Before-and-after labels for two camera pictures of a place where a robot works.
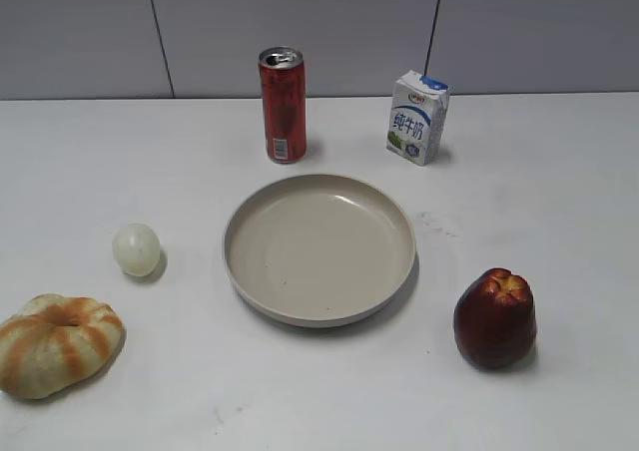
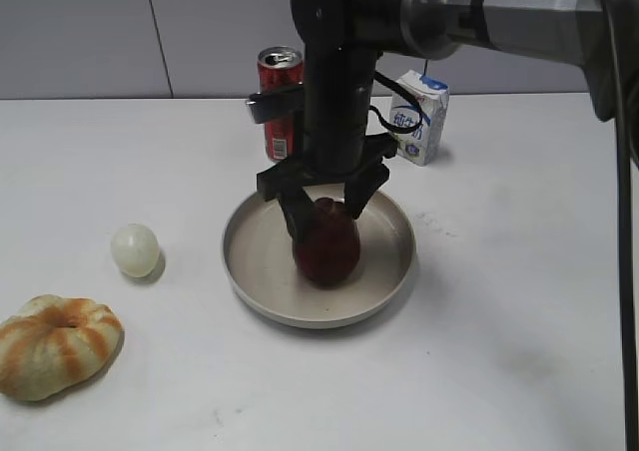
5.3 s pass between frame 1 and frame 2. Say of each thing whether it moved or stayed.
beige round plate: stayed
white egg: stayed
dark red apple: moved
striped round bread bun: stayed
